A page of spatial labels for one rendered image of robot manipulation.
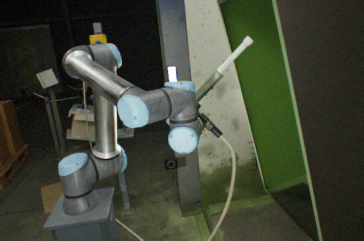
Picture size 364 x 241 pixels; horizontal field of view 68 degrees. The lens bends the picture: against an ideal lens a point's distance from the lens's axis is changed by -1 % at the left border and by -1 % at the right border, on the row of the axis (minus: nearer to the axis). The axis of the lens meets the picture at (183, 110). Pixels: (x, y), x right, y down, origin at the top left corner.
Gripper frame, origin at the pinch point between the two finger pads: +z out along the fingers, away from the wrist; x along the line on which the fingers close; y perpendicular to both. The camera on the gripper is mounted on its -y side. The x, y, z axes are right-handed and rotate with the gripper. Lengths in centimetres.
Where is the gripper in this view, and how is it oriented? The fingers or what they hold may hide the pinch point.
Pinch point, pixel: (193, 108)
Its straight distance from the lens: 116.5
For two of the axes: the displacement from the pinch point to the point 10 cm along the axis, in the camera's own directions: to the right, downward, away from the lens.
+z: 1.7, -2.4, 9.6
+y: 7.5, 6.7, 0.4
